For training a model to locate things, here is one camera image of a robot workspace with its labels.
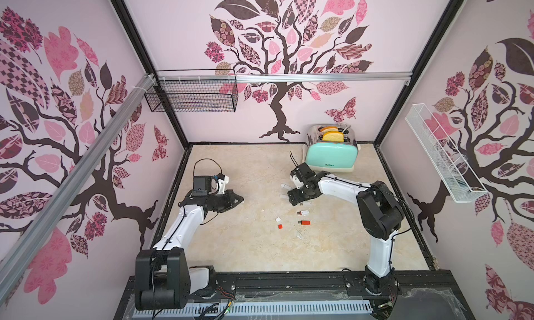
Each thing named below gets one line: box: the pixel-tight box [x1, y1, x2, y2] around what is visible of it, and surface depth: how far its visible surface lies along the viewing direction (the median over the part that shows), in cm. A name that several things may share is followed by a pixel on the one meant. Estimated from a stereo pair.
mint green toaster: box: [304, 123, 359, 173], surface depth 102 cm
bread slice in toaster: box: [319, 125, 345, 143], surface depth 100 cm
